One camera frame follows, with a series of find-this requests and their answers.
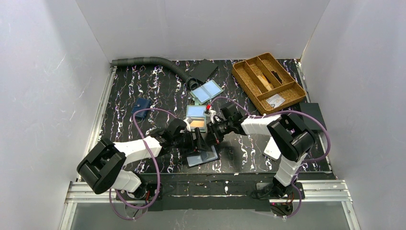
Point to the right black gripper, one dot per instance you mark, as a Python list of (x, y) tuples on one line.
[(216, 129)]

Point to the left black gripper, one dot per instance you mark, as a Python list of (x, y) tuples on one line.
[(196, 142)]

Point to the black card holder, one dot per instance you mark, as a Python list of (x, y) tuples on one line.
[(202, 157)]

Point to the green card holder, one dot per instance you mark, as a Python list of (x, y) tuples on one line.
[(198, 119), (206, 92)]

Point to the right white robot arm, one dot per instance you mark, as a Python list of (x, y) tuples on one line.
[(291, 135)]

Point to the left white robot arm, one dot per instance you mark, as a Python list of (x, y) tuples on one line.
[(102, 167)]

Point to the black card in tray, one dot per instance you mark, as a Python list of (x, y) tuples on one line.
[(276, 75)]

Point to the wooden piece in tray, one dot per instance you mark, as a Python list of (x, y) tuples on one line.
[(264, 85)]

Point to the wicker divided tray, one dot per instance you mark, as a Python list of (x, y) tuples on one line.
[(246, 71)]

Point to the white box with code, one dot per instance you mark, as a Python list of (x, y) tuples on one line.
[(271, 150)]

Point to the black square pad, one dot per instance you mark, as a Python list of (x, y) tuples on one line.
[(203, 71)]

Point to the blue snap wallet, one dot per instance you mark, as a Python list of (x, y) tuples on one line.
[(140, 106)]

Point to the black box right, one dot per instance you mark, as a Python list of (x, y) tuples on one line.
[(313, 110)]

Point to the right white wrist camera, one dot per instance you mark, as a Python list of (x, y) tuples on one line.
[(209, 113)]

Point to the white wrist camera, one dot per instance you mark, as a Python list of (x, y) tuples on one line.
[(209, 113), (187, 120)]

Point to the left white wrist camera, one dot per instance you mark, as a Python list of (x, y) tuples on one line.
[(187, 120)]

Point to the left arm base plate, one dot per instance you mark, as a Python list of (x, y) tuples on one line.
[(144, 192)]

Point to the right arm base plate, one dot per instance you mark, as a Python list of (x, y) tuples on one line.
[(278, 191)]

